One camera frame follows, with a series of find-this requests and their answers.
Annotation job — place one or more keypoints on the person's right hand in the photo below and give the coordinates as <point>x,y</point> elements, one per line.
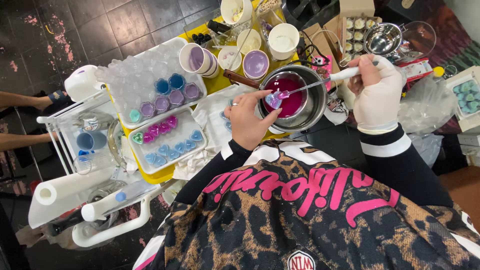
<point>378,97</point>

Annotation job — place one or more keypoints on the person's left hand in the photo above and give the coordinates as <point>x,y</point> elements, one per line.
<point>245,122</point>

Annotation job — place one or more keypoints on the clear heart shaped mold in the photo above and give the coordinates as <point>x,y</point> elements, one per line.
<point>273,101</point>

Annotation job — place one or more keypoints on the loose blue heart mold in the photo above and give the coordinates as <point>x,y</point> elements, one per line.
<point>228,126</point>
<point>224,115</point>

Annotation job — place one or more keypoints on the white crumpled cloth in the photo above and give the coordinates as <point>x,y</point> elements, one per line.
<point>210,123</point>

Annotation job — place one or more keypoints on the red and white packet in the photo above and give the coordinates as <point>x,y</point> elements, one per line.
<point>414,69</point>

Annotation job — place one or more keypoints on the clear plastic bag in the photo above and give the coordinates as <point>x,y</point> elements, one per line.
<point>425,105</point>

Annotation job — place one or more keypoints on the metal cup of magenta wax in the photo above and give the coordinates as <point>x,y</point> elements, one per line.
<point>290,99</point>

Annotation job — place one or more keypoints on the steel pouring pot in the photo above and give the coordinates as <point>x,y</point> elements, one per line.
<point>382,39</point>

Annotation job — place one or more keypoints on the small white tray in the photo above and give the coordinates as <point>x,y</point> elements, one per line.
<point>187,125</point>

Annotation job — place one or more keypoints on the paper cup of purple wax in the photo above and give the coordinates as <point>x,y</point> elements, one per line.
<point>255,64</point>

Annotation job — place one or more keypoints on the purple filled round mold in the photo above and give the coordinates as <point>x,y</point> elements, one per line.
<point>191,90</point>
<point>176,97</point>
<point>162,103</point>
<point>147,109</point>

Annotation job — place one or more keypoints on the pink phone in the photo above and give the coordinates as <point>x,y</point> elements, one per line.
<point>322,67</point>

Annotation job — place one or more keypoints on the small white paper cup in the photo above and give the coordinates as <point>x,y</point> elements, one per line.
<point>229,59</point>

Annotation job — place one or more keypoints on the yellow round cap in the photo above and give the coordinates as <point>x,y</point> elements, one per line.
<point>438,71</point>

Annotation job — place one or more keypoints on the carton of white flower candles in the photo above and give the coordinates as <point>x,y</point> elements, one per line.
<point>356,32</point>

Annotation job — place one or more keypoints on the pink heart mold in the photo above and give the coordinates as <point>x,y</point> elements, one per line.
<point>148,138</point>
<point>153,130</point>
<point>164,127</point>
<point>172,120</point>

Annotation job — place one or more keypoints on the glass lid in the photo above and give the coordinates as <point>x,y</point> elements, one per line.
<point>422,37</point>

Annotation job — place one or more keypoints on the row of light blue hearts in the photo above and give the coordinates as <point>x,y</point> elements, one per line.
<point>176,149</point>

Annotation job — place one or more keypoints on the stacked purple stained paper cups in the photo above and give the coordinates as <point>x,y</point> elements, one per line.
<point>197,60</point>

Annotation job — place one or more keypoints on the cream filled paper cup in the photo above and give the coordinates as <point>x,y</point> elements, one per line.
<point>249,42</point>

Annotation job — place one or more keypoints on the blue filled round mold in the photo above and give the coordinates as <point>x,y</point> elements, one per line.
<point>162,86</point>
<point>176,81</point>

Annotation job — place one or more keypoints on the box of teal molds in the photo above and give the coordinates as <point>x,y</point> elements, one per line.
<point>467,97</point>

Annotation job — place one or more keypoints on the large white paper cup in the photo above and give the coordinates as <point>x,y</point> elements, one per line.
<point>283,41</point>

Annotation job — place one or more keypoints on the dark small bottle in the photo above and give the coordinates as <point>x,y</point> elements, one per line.
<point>218,26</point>

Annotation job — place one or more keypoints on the clear acrylic box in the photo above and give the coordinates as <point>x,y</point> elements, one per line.
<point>210,26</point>

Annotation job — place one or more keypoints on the green heart mold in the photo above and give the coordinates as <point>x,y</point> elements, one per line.
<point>137,138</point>

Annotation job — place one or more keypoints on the leopard print jersey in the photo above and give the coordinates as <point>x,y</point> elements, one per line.
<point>300,217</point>

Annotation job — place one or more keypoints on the teal filled round mold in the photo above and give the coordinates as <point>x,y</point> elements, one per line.
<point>135,115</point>

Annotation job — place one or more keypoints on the tall white paper cup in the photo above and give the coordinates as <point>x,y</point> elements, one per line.
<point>236,11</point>

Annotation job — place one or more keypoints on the group of clear empty molds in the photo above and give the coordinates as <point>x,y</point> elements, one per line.
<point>138,73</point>

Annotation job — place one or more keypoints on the large white tray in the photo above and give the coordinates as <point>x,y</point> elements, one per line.
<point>127,93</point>

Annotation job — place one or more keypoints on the glass bowl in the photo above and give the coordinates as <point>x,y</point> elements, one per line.
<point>114,142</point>

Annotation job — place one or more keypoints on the labelled glass jar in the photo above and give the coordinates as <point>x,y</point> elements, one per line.
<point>92,122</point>

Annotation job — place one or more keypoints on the white bottle with blue cap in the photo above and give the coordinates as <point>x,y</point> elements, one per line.
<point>112,200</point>

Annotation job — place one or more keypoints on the blue cup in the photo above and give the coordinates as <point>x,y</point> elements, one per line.
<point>90,141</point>

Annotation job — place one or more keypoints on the clear measuring cup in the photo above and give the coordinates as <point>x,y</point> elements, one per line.
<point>92,162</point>

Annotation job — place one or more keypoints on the white rounded appliance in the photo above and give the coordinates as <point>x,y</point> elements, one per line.
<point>80,84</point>

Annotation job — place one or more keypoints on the white paper roll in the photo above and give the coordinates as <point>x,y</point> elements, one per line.
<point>71,185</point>

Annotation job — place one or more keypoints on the white utility cart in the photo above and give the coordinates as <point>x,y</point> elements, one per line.
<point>56,120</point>

